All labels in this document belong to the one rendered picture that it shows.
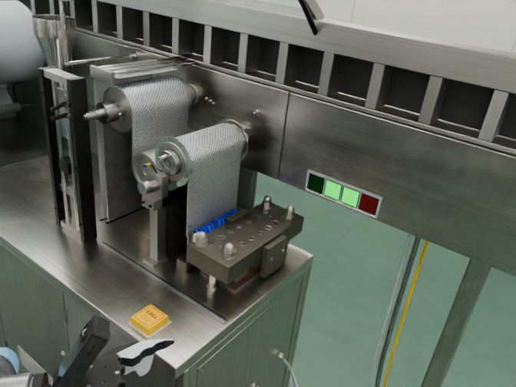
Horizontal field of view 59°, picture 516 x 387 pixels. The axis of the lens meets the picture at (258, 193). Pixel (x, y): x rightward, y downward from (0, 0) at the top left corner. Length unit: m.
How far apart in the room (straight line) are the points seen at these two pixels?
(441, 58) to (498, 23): 2.34
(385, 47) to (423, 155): 0.30
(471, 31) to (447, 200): 2.41
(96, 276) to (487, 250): 1.10
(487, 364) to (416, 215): 1.64
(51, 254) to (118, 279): 0.26
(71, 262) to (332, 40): 1.02
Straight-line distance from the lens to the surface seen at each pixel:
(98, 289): 1.42
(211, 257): 1.30
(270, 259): 1.41
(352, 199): 1.39
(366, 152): 1.34
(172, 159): 1.29
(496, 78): 1.21
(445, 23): 3.64
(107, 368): 0.74
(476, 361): 2.85
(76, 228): 1.65
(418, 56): 1.25
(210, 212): 1.44
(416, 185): 1.31
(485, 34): 3.58
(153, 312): 1.29
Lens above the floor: 1.79
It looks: 27 degrees down
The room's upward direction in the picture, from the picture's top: 7 degrees clockwise
